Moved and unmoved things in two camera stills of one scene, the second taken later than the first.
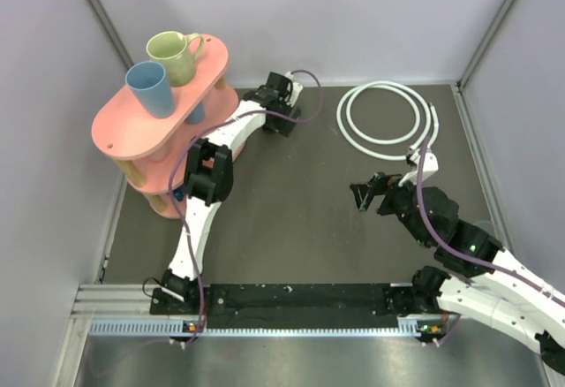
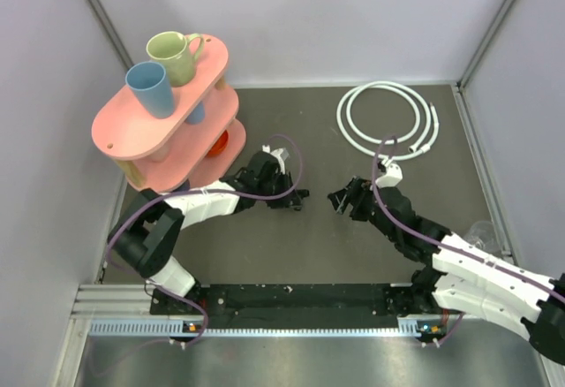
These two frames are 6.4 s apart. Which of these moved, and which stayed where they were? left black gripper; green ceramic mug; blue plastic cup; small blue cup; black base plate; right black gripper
Moved: left black gripper; right black gripper
Stayed: black base plate; blue plastic cup; green ceramic mug; small blue cup
